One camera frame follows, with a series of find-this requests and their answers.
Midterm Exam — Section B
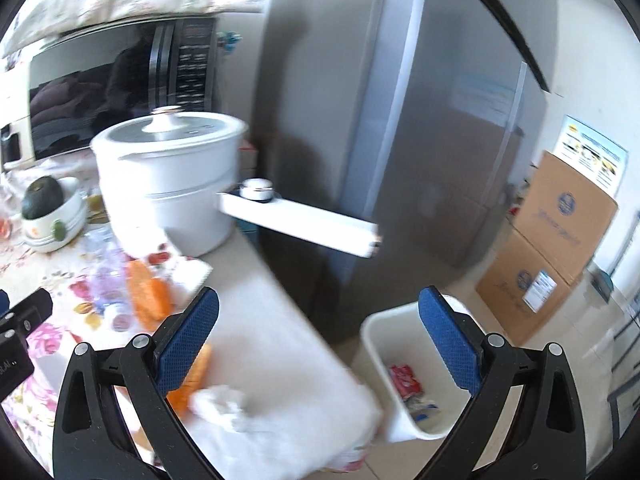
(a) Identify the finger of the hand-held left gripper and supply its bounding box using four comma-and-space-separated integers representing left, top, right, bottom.
0, 287, 54, 346

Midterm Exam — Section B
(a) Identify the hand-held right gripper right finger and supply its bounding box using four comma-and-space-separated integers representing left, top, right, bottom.
417, 286, 588, 480

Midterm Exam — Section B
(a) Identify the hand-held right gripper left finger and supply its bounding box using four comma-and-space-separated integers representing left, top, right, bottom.
52, 287, 221, 480

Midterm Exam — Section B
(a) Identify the orange peel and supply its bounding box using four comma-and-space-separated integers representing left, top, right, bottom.
165, 344, 214, 419
125, 260, 174, 334

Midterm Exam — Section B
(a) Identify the white plastic bin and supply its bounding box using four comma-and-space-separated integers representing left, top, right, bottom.
361, 294, 482, 444

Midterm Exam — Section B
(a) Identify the blue white carton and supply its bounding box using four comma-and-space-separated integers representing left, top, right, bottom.
407, 395, 444, 424

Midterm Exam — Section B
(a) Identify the white tissue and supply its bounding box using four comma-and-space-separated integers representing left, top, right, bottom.
189, 385, 262, 434

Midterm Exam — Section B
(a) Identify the white red snack wrapper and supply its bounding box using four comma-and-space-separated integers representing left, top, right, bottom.
145, 242, 212, 302

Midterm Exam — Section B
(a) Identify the cardboard box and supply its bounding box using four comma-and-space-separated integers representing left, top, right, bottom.
512, 151, 620, 287
475, 232, 574, 349

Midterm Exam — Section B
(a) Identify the crushed clear plastic bottle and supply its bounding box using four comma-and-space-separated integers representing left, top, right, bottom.
82, 227, 135, 334

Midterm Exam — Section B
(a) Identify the floral tablecloth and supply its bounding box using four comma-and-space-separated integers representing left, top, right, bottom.
0, 160, 387, 472

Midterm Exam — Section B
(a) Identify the white flower print bowl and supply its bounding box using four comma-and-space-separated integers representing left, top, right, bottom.
22, 177, 87, 233

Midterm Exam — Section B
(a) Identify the green pumpkin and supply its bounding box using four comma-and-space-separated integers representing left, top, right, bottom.
22, 176, 64, 220

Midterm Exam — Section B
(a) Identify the white electric cooking pot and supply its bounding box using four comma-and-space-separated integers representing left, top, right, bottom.
91, 105, 384, 262

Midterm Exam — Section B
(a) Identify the cream air fryer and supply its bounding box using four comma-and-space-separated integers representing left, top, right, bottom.
0, 120, 32, 172

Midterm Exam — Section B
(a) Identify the black microwave oven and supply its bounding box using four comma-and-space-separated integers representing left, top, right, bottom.
27, 17, 222, 162

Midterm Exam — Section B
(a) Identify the grey refrigerator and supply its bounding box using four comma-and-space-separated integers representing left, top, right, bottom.
250, 0, 561, 342

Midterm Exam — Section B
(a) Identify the dark metal frame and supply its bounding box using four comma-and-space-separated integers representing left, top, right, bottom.
606, 240, 640, 403

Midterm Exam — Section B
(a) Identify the blue wall leaflet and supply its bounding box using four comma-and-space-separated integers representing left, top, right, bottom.
550, 115, 629, 199

